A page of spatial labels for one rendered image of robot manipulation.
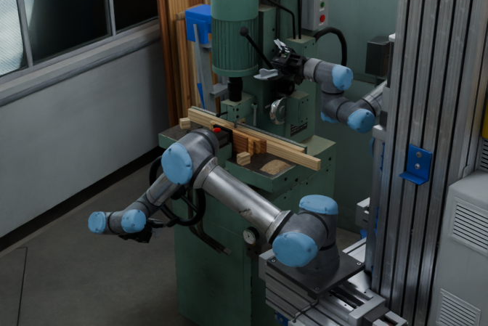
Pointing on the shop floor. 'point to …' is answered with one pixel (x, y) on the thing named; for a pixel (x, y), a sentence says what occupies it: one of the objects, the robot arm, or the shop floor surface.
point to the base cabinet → (250, 286)
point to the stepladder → (200, 13)
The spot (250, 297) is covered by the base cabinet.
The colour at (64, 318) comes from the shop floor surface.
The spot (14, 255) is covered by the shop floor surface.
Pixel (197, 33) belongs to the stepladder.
